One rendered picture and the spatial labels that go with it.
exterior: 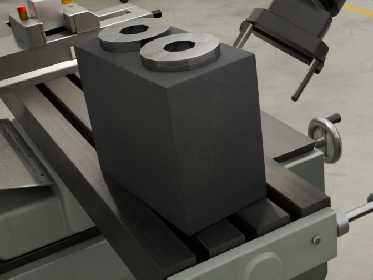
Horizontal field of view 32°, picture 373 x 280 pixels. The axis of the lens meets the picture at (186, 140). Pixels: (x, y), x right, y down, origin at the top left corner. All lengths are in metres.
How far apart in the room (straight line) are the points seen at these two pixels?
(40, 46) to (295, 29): 0.55
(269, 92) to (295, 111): 0.28
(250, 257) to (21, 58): 0.69
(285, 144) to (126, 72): 0.66
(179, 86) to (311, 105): 2.58
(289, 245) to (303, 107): 2.46
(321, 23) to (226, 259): 0.37
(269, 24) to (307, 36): 0.05
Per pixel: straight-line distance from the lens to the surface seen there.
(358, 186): 2.56
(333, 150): 1.51
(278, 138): 1.35
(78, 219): 1.09
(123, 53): 0.77
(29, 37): 1.26
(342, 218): 1.44
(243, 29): 0.91
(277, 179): 0.83
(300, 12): 0.91
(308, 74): 0.90
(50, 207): 1.10
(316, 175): 1.35
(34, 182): 1.06
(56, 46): 1.28
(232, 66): 0.69
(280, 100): 3.29
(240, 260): 0.73
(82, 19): 1.28
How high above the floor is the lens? 1.37
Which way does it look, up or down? 27 degrees down
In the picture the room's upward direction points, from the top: 8 degrees counter-clockwise
